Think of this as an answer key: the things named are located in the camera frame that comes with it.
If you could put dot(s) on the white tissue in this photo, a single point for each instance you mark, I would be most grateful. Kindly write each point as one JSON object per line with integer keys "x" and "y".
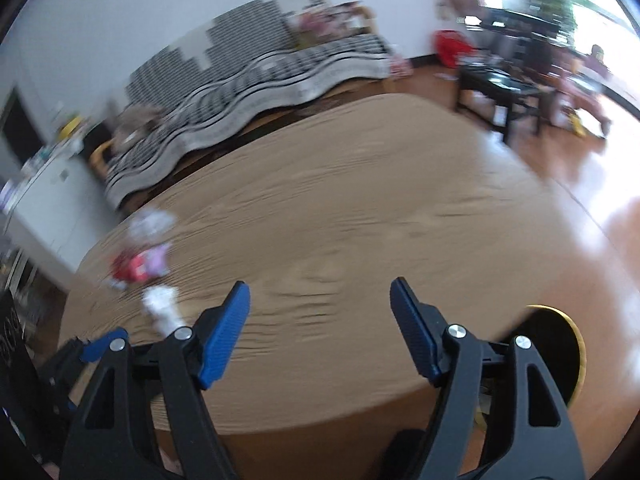
{"x": 161, "y": 307}

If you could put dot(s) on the pile of pink cushions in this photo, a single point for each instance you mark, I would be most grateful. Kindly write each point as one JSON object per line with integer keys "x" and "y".
{"x": 327, "y": 22}

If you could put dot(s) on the white cabinet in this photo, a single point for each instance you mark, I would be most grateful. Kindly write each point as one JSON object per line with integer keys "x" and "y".
{"x": 55, "y": 205}

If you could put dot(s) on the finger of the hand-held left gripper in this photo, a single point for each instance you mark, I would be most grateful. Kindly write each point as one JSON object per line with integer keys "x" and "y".
{"x": 97, "y": 347}

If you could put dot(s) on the yellow container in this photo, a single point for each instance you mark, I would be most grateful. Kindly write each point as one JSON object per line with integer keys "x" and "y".
{"x": 71, "y": 126}

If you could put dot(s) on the wooden sofa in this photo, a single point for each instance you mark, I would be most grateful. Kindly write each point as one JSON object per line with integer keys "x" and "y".
{"x": 100, "y": 157}

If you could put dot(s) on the red bag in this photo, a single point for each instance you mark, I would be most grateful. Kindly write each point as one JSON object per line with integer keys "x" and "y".
{"x": 450, "y": 47}

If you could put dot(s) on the pink toy tricycle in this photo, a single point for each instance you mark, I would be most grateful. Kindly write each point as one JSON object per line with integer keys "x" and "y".
{"x": 585, "y": 95}

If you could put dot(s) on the black bin with yellow rim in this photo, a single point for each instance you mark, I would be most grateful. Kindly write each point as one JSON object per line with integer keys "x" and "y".
{"x": 555, "y": 347}

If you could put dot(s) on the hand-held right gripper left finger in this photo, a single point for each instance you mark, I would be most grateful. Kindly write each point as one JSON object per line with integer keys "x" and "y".
{"x": 222, "y": 335}

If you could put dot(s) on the black box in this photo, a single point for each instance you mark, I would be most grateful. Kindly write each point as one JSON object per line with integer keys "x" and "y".
{"x": 96, "y": 140}

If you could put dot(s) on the black white striped sofa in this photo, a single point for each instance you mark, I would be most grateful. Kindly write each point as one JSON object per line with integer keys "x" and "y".
{"x": 225, "y": 105}

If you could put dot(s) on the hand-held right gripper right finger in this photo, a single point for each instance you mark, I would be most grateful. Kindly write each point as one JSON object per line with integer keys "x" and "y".
{"x": 415, "y": 330}

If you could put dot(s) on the clear plastic bag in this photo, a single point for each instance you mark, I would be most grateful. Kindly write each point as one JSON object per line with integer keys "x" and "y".
{"x": 150, "y": 227}

